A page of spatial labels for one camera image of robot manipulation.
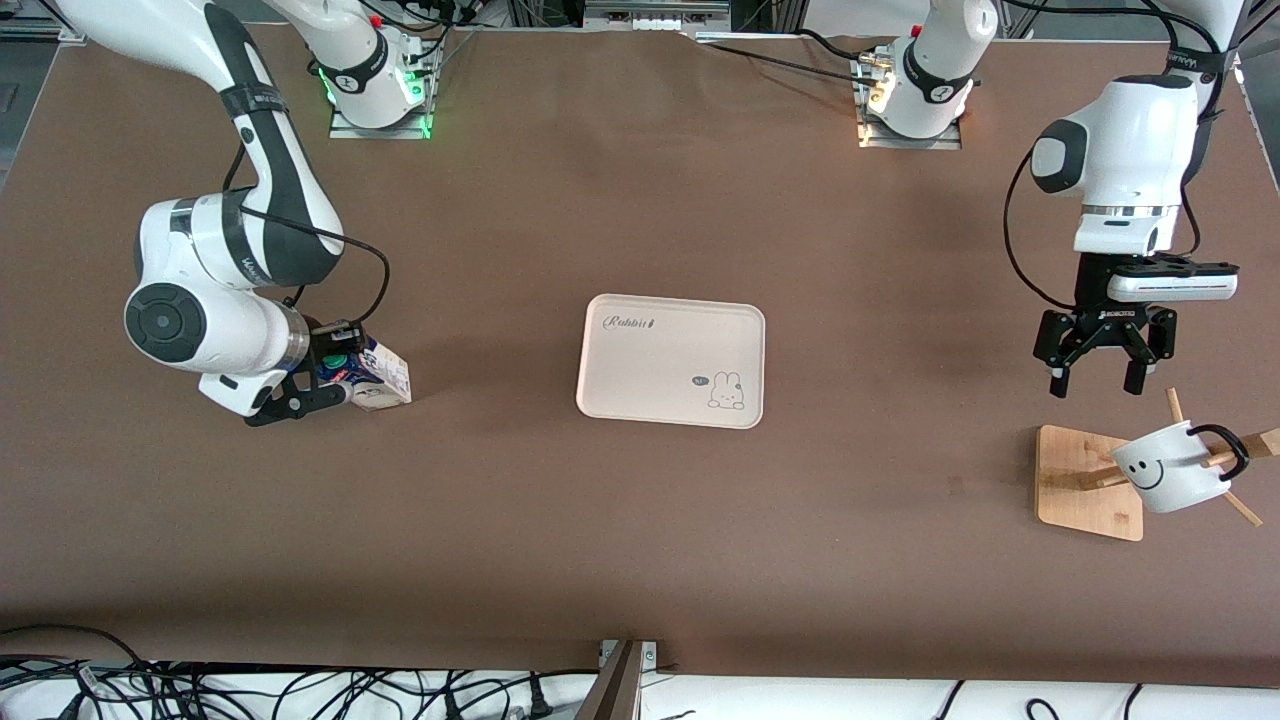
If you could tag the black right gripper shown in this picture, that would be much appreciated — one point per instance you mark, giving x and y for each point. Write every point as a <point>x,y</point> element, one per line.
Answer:
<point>323,345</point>

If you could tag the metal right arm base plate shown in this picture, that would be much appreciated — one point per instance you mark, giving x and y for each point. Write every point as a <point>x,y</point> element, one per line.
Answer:
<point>345,130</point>

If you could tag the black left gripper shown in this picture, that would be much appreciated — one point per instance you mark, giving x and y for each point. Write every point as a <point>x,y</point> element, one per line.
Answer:
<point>1100,318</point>

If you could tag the black power plug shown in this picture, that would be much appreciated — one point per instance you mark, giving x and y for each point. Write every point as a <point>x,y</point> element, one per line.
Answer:
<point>537,700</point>

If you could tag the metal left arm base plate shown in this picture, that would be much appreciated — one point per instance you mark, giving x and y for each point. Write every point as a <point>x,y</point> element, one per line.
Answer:
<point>870,142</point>

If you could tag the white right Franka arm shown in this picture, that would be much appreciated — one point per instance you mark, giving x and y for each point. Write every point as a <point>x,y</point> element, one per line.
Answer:
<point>280,180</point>

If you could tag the blue milk carton green cap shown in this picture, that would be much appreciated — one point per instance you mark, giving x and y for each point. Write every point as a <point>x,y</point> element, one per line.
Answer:
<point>385,380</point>

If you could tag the cream rabbit print tray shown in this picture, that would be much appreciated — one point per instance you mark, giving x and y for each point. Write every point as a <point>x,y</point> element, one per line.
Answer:
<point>670,360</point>

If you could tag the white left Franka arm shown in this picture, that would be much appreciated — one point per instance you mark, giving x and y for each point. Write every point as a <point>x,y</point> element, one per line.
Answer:
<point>1130,140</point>

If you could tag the metal corner bracket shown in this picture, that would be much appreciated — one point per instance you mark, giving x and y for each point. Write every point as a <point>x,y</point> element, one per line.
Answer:
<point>648,655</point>

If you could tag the aluminium profile post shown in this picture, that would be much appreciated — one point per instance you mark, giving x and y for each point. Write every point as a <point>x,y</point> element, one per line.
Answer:
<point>615,690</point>

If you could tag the wooden mug stand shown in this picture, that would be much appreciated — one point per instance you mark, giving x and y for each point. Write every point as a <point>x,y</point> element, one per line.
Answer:
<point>1085,490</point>

